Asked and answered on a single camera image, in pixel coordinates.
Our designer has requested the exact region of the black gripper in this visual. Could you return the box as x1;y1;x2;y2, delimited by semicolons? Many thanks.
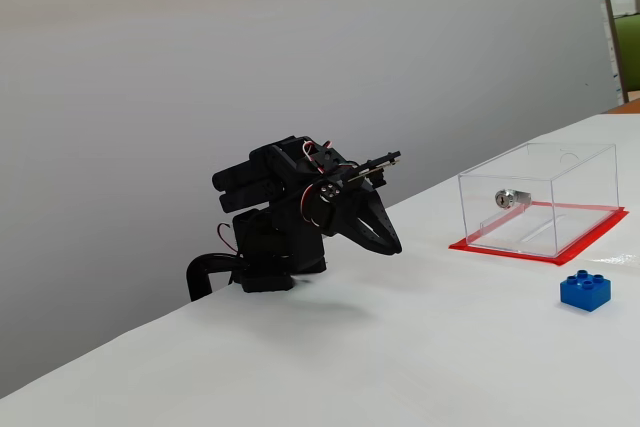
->
303;172;404;257

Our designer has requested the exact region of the blue lego brick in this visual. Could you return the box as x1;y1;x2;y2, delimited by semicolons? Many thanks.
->
558;270;613;314

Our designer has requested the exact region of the transparent plastic box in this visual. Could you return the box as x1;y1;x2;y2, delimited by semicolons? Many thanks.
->
458;141;620;256

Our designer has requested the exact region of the silver cam lock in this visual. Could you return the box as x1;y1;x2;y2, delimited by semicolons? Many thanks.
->
493;188;532;211

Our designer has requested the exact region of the black table clamp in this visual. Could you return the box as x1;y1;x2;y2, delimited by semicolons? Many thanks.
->
186;252;246;302

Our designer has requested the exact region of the brown wooden table edge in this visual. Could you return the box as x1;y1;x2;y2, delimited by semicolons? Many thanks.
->
602;98;640;116

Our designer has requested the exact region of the green panel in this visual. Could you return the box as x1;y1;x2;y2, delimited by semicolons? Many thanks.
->
613;13;640;94

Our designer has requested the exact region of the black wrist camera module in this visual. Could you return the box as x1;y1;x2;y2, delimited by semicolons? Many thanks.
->
344;149;403;189

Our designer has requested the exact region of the red white servo wire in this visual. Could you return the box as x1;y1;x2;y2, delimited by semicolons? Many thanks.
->
297;181;327;228
301;139;332;172
216;222;242;254

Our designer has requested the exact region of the red tape frame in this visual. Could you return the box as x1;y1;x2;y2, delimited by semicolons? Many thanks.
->
448;201;630;267

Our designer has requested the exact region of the grey shelf post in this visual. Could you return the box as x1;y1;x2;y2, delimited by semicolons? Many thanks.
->
597;0;630;106

